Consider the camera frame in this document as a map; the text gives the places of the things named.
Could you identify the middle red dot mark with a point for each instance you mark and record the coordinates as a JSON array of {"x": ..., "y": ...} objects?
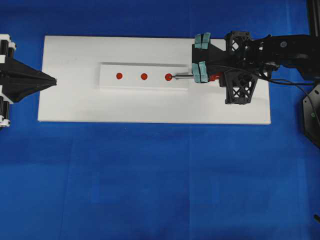
[{"x": 144, "y": 76}]

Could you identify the black aluminium frame rail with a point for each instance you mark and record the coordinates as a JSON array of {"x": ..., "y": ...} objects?
[{"x": 313, "y": 14}]

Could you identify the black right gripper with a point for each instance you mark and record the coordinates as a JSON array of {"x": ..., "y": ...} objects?
[{"x": 254, "y": 62}]

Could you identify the large white foam board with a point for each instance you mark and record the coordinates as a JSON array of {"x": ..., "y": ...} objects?
[{"x": 75, "y": 62}]

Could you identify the small white raised board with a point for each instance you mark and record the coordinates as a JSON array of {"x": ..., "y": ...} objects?
[{"x": 132, "y": 76}]

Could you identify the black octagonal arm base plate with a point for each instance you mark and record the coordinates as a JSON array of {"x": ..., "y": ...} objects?
[{"x": 311, "y": 115}]

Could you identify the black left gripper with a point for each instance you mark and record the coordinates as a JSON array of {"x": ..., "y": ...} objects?
[{"x": 21, "y": 73}]

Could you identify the black truss camera mount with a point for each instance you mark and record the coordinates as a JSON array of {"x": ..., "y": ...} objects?
[{"x": 240, "y": 79}]

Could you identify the right red dot mark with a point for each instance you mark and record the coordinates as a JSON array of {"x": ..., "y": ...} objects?
[{"x": 168, "y": 77}]

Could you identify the blue table cloth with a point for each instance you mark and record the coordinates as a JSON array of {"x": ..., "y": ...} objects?
[{"x": 126, "y": 181}]

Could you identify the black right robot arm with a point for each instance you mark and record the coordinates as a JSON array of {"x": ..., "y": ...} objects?
[{"x": 301, "y": 52}]

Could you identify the red dot mark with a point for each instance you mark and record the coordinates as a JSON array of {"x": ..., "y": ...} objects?
[
  {"x": 168, "y": 77},
  {"x": 144, "y": 76},
  {"x": 119, "y": 75}
]

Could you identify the left red dot mark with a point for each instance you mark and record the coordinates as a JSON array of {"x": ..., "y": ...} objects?
[{"x": 119, "y": 75}]

